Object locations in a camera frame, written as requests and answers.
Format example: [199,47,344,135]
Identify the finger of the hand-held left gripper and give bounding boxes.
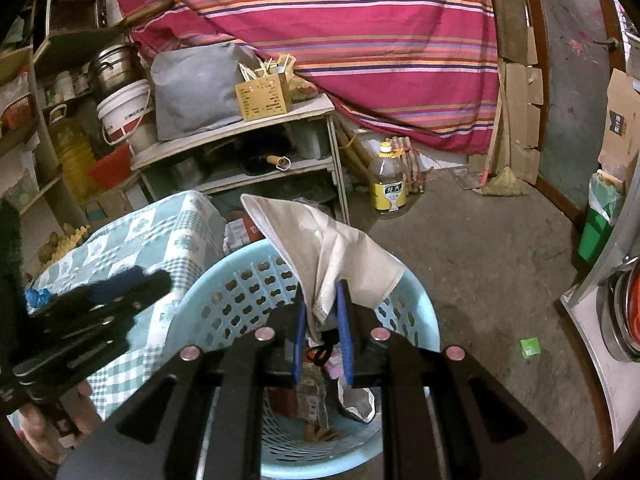
[14,301,147,392]
[26,266,174,329]

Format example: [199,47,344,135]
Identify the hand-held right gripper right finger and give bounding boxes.
[335,280,586,480]

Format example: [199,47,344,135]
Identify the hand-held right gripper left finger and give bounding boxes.
[57,280,308,480]

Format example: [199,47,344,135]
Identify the light blue plastic basket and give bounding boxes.
[164,236,442,479]

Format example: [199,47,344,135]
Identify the beige snack packet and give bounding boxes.
[295,376,332,429]

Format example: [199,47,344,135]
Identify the red paper packet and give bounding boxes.
[269,386,299,419]

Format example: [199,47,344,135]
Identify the white cloth bag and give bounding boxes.
[241,193,407,342]

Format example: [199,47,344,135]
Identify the brown scrap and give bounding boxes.
[302,425,341,443]

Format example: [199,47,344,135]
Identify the person's left hand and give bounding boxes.
[20,382,99,463]

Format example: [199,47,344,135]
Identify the blue plastic bag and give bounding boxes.
[23,287,54,312]

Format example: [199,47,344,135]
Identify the green checkered tablecloth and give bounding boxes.
[31,190,227,422]

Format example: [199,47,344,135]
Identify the yellow egg tray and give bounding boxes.
[51,224,92,262]

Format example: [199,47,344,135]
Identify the white paper pouch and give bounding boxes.
[336,384,377,424]

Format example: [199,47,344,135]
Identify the wooden shelf unit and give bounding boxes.
[0,25,93,241]

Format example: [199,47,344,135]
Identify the red white carton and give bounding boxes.
[223,216,267,257]

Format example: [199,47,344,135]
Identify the red plastic basin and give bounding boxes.
[87,143,133,191]

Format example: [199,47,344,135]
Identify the yellow oil jug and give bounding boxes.
[49,103,99,202]

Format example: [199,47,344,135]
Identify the dark cooking pot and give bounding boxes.
[167,157,207,187]

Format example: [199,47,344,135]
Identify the red plastic crate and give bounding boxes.
[0,97,29,129]

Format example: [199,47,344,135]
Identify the clear bottle yellow label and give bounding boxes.
[368,140,409,219]

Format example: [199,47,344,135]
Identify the bundle of wooden sticks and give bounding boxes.
[386,135,427,197]

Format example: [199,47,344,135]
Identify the white plastic bucket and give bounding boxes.
[95,79,154,144]

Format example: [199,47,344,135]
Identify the wooden side shelf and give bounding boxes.
[129,92,352,227]

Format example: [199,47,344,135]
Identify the straw broom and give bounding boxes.
[479,66,529,198]

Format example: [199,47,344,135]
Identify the metal pot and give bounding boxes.
[87,42,139,99]

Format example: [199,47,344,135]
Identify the wooden box with sticks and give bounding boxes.
[234,56,296,122]

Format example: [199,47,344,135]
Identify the toaster oven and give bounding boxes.
[44,0,109,32]

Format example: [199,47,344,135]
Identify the green bin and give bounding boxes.
[577,172,627,264]

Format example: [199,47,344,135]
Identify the metal basin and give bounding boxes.
[601,255,640,362]

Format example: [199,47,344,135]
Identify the flat cardboard pieces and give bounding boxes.
[491,24,547,187]

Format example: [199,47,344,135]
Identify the pink striped blanket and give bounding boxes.
[107,0,504,154]

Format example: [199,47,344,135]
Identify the large cardboard box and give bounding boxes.
[597,67,640,182]

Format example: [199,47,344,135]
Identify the wooden-handled pan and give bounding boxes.
[245,154,292,171]

